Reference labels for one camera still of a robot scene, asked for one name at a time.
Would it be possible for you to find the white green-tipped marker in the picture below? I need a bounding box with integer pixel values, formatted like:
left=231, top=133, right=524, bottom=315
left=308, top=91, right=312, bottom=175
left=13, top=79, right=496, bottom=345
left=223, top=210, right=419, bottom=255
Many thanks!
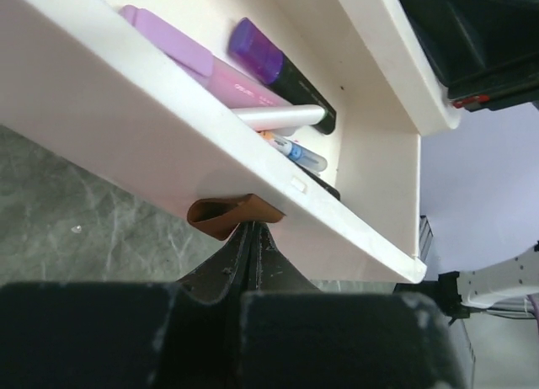
left=232, top=104, right=326, bottom=131

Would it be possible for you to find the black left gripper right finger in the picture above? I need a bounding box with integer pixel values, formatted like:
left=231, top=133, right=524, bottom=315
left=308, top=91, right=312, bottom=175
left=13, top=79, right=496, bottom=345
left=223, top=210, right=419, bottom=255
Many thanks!
left=239, top=222, right=466, bottom=388

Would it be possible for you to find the white drawer organizer box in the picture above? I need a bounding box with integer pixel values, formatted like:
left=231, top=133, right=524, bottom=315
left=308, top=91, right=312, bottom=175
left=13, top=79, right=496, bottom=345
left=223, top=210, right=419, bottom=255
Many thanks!
left=375, top=0, right=461, bottom=136

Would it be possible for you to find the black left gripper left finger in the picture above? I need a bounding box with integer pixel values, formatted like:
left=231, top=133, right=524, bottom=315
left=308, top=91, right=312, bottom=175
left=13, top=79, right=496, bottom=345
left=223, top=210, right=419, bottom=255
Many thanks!
left=1, top=225, right=248, bottom=388

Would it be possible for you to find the blue capped white marker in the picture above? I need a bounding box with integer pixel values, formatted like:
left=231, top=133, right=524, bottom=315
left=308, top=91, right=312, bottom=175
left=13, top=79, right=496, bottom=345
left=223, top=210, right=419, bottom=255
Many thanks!
left=259, top=131, right=328, bottom=173

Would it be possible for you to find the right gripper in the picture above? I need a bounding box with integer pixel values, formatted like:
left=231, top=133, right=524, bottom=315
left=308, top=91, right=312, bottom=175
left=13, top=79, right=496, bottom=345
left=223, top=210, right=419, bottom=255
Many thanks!
left=399, top=0, right=538, bottom=111

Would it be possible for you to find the purple black highlighter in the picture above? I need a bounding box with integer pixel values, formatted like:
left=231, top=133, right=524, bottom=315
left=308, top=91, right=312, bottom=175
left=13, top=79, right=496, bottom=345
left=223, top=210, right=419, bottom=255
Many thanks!
left=227, top=18, right=337, bottom=135

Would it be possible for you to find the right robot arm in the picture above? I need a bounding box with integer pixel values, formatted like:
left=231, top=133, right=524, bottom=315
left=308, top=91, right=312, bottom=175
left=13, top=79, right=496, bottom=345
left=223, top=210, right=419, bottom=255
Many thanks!
left=241, top=0, right=538, bottom=388

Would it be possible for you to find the pink pen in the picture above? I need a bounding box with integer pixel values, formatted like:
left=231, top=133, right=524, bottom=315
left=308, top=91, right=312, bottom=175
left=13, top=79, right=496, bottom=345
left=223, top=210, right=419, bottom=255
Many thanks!
left=119, top=5, right=291, bottom=109

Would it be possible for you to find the pink black highlighter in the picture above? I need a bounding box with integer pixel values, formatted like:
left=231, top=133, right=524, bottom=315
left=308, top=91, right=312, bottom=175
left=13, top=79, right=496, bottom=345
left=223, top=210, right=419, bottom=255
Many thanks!
left=310, top=174, right=341, bottom=200

